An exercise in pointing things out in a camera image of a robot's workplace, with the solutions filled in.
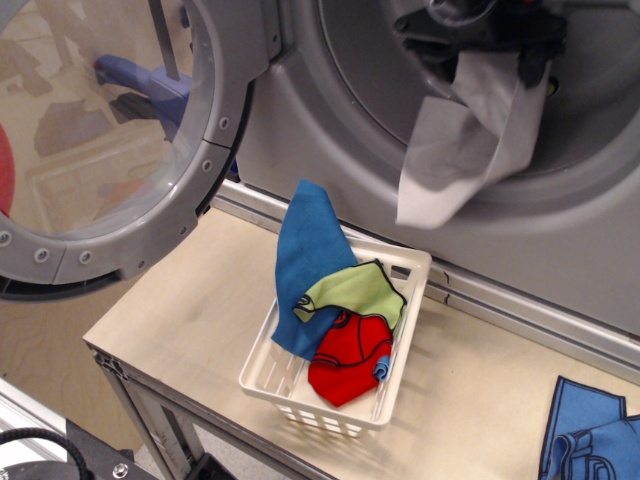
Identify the dark blue cloth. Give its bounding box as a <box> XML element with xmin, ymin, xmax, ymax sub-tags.
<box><xmin>272</xmin><ymin>179</ymin><xmax>357</xmax><ymax>361</ymax></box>

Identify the lime green cloth garment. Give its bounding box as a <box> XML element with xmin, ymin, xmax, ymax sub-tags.
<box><xmin>293</xmin><ymin>259</ymin><xmax>407</xmax><ymax>330</ymax></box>

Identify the round transparent washer door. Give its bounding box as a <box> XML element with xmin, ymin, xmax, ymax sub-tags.
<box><xmin>1</xmin><ymin>1</ymin><xmax>281</xmax><ymax>302</ymax></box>

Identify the light blue cloth garment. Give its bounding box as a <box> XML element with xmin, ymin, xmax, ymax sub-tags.
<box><xmin>538</xmin><ymin>376</ymin><xmax>639</xmax><ymax>479</ymax></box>

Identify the red round object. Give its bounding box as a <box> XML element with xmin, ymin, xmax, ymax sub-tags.
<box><xmin>0</xmin><ymin>127</ymin><xmax>15</xmax><ymax>217</ymax></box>

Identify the blue clamp handle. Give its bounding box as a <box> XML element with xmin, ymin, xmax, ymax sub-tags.
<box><xmin>94</xmin><ymin>55</ymin><xmax>192</xmax><ymax>132</ymax></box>

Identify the grey cloth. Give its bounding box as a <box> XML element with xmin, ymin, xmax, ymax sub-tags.
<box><xmin>396</xmin><ymin>52</ymin><xmax>547</xmax><ymax>229</ymax></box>

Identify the red cloth garment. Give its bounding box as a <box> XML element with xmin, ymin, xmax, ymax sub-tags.
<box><xmin>307</xmin><ymin>311</ymin><xmax>393</xmax><ymax>407</ymax></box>

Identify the aluminium table frame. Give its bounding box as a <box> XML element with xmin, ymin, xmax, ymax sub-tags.
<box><xmin>88</xmin><ymin>341</ymin><xmax>328</xmax><ymax>479</ymax></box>

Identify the black braided cable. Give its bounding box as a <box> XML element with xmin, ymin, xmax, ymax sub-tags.
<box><xmin>0</xmin><ymin>427</ymin><xmax>94</xmax><ymax>480</ymax></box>

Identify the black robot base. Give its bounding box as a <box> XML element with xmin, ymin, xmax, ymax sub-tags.
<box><xmin>1</xmin><ymin>418</ymin><xmax>154</xmax><ymax>479</ymax></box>

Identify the grey toy washing machine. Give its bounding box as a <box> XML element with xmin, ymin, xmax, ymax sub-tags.
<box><xmin>221</xmin><ymin>1</ymin><xmax>639</xmax><ymax>381</ymax></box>

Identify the white plastic laundry basket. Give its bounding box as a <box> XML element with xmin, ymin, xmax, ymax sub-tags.
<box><xmin>239</xmin><ymin>238</ymin><xmax>432</xmax><ymax>437</ymax></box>

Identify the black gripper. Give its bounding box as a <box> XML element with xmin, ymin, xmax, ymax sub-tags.
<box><xmin>394</xmin><ymin>1</ymin><xmax>567</xmax><ymax>89</ymax></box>

